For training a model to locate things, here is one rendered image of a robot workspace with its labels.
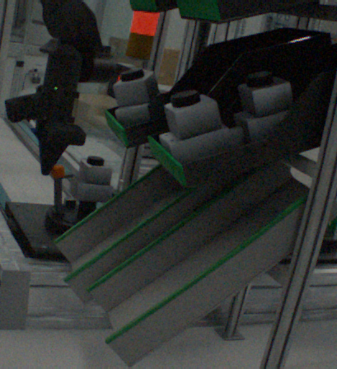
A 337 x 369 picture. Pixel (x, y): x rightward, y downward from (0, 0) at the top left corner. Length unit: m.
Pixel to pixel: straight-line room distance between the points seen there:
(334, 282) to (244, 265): 0.59
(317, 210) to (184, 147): 0.15
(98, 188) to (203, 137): 0.46
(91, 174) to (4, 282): 0.26
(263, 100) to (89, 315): 0.49
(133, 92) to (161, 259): 0.20
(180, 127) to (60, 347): 0.43
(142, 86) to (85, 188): 0.33
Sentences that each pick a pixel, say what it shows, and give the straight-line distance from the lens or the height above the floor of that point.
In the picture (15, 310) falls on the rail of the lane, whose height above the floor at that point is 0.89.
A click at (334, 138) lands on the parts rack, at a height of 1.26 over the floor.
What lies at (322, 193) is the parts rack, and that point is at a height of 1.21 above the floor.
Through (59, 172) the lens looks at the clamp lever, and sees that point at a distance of 1.08.
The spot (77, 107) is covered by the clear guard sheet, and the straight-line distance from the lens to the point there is 1.70.
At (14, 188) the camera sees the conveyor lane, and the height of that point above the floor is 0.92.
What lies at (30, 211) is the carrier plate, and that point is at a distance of 1.18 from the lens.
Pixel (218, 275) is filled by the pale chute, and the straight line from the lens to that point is 0.67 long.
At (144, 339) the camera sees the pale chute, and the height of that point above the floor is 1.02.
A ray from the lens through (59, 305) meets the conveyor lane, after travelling 1.00.
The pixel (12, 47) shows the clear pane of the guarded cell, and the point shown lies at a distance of 2.39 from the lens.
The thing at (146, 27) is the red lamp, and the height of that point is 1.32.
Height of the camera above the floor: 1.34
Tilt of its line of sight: 14 degrees down
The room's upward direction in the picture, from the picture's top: 12 degrees clockwise
